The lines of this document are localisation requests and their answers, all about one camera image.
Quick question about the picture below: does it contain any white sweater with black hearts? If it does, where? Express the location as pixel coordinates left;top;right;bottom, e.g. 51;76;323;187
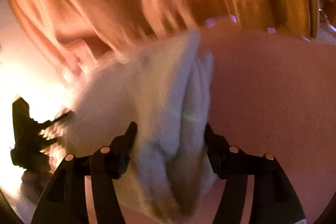
62;32;215;223

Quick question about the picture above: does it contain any person's hand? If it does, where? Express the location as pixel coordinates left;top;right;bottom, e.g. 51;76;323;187
21;170;52;205

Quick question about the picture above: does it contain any pink patterned blanket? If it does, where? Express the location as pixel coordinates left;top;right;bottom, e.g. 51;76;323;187
84;16;336;224

